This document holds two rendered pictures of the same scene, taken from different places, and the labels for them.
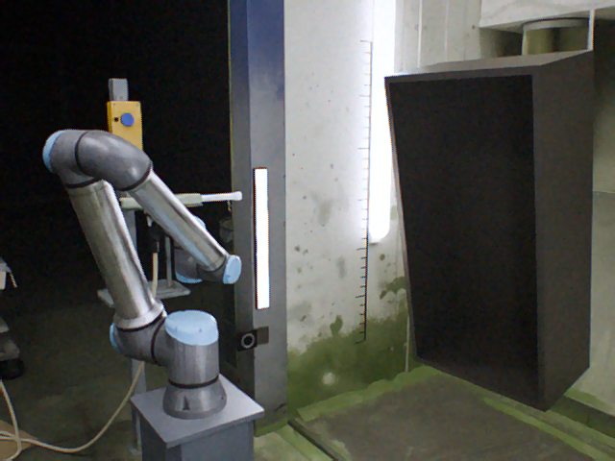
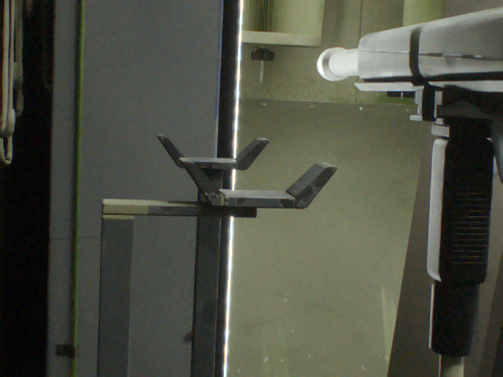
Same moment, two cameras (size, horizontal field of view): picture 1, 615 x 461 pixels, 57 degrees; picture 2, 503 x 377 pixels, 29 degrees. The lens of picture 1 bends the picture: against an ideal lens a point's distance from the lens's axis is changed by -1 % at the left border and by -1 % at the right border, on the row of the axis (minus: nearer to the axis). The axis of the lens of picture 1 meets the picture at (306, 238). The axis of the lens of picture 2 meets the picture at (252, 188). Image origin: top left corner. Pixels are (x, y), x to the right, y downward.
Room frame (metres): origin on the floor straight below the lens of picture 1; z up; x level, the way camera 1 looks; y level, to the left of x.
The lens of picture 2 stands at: (1.93, 1.18, 1.16)
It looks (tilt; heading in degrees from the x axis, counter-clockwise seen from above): 6 degrees down; 296
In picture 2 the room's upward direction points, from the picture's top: 3 degrees clockwise
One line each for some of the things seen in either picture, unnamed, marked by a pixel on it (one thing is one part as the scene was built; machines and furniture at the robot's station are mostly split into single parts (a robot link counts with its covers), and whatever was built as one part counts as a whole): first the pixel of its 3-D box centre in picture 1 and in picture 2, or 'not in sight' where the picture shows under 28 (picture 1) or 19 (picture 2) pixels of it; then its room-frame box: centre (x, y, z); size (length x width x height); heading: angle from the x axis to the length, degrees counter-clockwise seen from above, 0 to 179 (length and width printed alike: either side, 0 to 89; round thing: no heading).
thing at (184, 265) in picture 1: (191, 262); not in sight; (1.82, 0.38, 1.01); 0.12 x 0.09 x 0.12; 62
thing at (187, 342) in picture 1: (189, 345); not in sight; (1.57, 0.34, 0.83); 0.17 x 0.15 x 0.18; 62
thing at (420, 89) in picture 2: not in sight; (446, 104); (2.09, 0.55, 1.15); 0.04 x 0.03 x 0.02; 35
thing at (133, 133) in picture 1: (125, 134); not in sight; (2.30, 0.73, 1.42); 0.12 x 0.06 x 0.26; 125
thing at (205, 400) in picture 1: (194, 388); not in sight; (1.56, 0.34, 0.69); 0.19 x 0.19 x 0.10
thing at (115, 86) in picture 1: (130, 276); not in sight; (2.35, 0.76, 0.82); 0.06 x 0.06 x 1.64; 35
